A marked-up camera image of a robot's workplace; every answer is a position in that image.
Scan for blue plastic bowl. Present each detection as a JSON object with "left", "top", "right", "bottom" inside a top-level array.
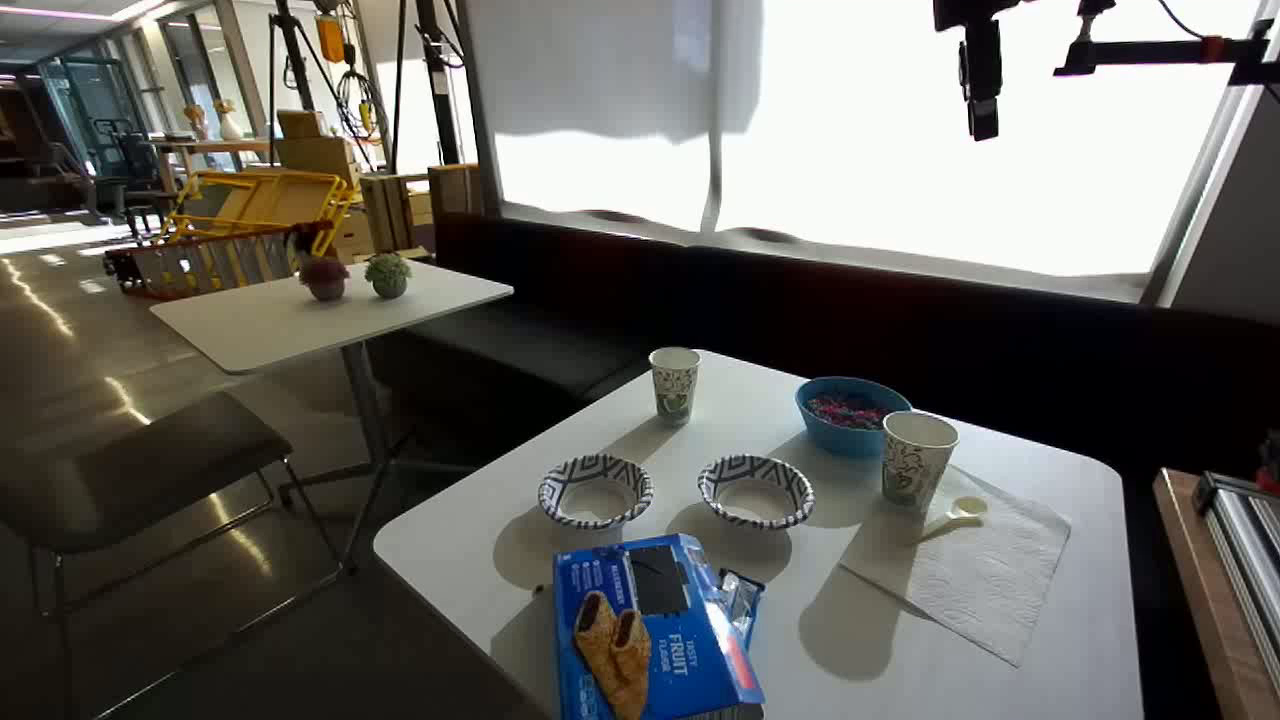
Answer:
[{"left": 791, "top": 372, "right": 915, "bottom": 466}]

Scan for wooden slat crate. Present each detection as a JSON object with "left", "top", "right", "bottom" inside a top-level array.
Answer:
[{"left": 354, "top": 174, "right": 420, "bottom": 260}]

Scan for blue cardboard box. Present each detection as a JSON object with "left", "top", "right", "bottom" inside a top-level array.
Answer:
[{"left": 549, "top": 533, "right": 767, "bottom": 720}]

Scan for red round ornament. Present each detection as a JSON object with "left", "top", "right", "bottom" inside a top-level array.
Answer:
[{"left": 294, "top": 254, "right": 351, "bottom": 308}]

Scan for small white side table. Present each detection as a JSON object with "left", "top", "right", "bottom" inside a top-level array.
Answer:
[{"left": 147, "top": 257, "right": 521, "bottom": 575}]

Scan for silver metal rail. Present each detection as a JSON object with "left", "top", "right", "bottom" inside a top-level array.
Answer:
[{"left": 1195, "top": 468, "right": 1280, "bottom": 647}]

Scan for grey metal-legged chair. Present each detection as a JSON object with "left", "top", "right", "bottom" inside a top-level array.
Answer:
[{"left": 0, "top": 389, "right": 345, "bottom": 720}]

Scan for small patterned paper cup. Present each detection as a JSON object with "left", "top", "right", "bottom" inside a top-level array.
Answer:
[{"left": 643, "top": 344, "right": 703, "bottom": 429}]

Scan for black tripod stand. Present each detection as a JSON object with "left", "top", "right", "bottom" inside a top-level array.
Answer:
[{"left": 269, "top": 0, "right": 473, "bottom": 174}]

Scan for red green blue pebbles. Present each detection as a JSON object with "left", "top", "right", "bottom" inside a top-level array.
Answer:
[{"left": 808, "top": 391, "right": 889, "bottom": 432}]

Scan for white hanging sheet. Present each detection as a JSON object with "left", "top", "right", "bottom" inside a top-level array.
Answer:
[{"left": 464, "top": 0, "right": 767, "bottom": 148}]

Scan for large patterned paper cup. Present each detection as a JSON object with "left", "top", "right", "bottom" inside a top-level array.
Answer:
[{"left": 876, "top": 408, "right": 964, "bottom": 511}]

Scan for white plastic spoon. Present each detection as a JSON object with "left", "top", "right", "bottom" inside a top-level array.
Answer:
[{"left": 915, "top": 492, "right": 997, "bottom": 544}]

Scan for yellow metal frame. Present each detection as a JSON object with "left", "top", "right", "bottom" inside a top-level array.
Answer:
[{"left": 165, "top": 163, "right": 364, "bottom": 264}]

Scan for green round ornament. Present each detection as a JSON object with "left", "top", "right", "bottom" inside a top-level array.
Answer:
[{"left": 358, "top": 254, "right": 415, "bottom": 305}]

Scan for wooden side shelf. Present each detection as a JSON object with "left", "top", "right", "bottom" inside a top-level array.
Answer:
[{"left": 1147, "top": 466, "right": 1280, "bottom": 720}]

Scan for white paper napkin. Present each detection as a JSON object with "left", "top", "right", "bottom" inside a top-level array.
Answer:
[{"left": 835, "top": 466, "right": 1076, "bottom": 674}]

